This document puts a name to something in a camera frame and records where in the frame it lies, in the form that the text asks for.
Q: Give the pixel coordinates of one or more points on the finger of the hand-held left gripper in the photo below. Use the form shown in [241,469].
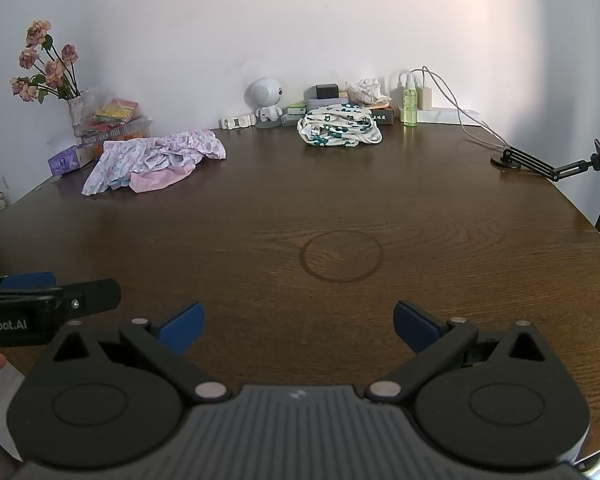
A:
[30,280]
[97,297]

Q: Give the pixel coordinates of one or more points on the green white small box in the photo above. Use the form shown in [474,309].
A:
[296,109]

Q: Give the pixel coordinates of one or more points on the dark green box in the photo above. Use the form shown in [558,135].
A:
[386,116]

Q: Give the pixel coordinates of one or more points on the pink floral white garment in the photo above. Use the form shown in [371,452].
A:
[130,157]

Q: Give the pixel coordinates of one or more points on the black box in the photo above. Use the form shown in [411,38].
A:
[327,91]

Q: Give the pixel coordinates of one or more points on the dried rose bouquet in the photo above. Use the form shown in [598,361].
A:
[55,67]

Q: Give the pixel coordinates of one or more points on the purple tissue pack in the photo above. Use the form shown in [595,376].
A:
[65,160]

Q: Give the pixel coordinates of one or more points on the white clip device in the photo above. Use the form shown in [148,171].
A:
[237,121]

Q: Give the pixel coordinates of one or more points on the clear bag of snack packets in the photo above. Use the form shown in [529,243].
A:
[112,112]

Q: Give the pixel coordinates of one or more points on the white power strip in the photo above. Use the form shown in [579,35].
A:
[450,116]

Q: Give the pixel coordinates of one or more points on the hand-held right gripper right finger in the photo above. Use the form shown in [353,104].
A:
[415,327]

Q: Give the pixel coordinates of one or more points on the green floral white garment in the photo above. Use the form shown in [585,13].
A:
[337,127]

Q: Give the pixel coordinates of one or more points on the white vase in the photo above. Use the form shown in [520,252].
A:
[77,112]

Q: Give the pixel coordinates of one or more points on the pink and blue garment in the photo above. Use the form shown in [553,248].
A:
[152,181]

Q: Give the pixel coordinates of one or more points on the beige charger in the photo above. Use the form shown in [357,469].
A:
[424,98]

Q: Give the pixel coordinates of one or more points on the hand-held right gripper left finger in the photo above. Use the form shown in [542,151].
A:
[182,327]

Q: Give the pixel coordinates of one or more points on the white robot toy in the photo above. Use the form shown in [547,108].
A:
[264,95]

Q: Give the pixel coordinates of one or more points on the green spray bottle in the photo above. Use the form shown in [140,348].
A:
[409,107]

